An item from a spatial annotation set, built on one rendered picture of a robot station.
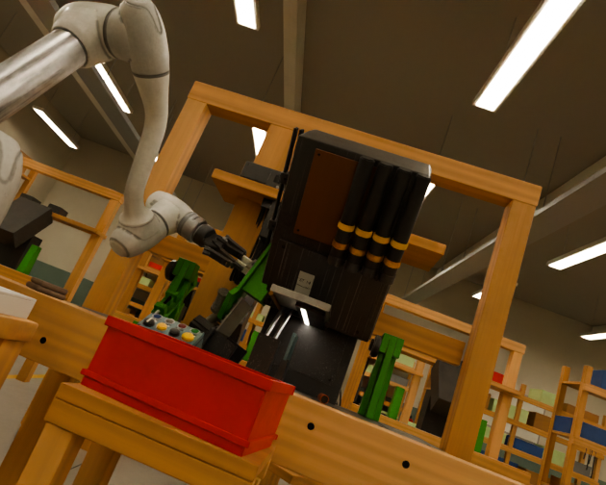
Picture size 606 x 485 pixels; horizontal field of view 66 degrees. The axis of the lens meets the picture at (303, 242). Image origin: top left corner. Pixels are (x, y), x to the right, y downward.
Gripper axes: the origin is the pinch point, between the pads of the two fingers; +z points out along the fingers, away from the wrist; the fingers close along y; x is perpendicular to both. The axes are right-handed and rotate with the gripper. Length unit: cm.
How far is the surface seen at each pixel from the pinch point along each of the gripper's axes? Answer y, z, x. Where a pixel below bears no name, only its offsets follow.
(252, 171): 36.5, -27.2, -10.4
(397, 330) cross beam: 37, 52, 13
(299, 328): -0.6, 24.8, 7.8
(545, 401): 647, 359, 381
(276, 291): -23.5, 18.5, -17.8
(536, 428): 609, 364, 412
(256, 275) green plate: -8.7, 6.9, -6.1
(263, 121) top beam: 58, -41, -21
